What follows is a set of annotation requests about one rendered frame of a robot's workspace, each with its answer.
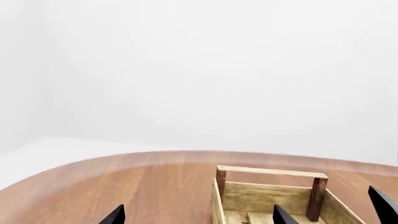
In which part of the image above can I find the wooden crate tray with handle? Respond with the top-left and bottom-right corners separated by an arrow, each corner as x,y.
210,164 -> 366,224

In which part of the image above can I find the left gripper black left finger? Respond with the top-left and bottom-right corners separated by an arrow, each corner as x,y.
98,203 -> 126,224

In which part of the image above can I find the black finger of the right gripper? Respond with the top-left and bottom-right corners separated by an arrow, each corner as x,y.
368,185 -> 398,224

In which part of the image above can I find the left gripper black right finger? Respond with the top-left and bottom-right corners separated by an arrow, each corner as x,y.
272,204 -> 300,224

